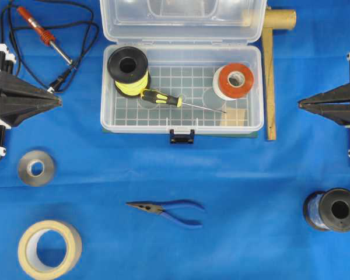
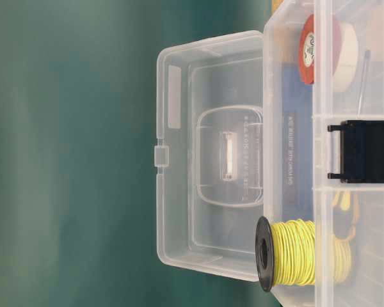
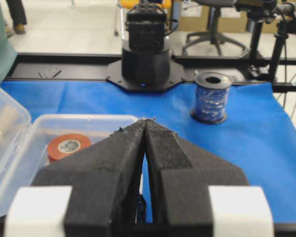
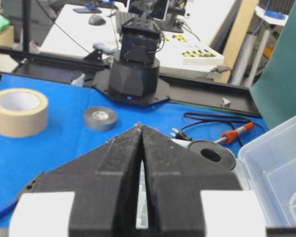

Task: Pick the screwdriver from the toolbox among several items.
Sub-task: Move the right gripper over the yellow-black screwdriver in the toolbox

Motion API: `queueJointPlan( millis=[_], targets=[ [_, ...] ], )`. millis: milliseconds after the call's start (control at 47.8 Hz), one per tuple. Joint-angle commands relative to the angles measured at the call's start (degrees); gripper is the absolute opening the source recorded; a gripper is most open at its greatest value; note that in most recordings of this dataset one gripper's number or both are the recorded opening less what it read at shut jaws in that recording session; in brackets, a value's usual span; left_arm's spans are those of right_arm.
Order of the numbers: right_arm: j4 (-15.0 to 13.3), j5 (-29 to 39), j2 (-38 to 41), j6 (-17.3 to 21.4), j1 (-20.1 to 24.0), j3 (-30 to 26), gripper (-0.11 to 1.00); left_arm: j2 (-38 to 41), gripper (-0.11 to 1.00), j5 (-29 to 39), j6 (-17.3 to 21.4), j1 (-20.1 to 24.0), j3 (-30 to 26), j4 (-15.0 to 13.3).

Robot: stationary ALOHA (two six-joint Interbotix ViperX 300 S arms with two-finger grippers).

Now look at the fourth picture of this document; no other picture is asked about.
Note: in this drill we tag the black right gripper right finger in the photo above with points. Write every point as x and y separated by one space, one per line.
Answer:
175 177

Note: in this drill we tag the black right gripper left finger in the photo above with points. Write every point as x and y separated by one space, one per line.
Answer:
86 197

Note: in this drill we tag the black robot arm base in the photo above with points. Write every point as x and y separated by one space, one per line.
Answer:
135 69

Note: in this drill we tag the clear plastic toolbox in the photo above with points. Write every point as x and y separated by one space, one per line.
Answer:
269 168

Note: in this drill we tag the black round disc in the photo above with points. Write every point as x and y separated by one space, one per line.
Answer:
214 152

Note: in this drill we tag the grey tape roll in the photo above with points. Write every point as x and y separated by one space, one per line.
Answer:
100 118

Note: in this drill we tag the blue table mat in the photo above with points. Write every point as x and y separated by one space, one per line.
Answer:
66 137

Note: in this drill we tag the beige masking tape roll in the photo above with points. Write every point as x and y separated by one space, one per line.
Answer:
23 112

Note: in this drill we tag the dark green board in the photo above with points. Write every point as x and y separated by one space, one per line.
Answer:
275 92

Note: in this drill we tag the white box with yellow parts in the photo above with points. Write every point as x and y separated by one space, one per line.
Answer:
183 53

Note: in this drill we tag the grey computer mouse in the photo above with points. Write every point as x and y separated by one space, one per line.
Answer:
96 20

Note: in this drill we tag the black smartphone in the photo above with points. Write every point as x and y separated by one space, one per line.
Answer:
87 10

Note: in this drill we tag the red handled screwdriver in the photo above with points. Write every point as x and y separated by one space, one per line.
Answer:
230 136

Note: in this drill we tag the black aluminium frame rail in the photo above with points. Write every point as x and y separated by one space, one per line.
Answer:
203 93

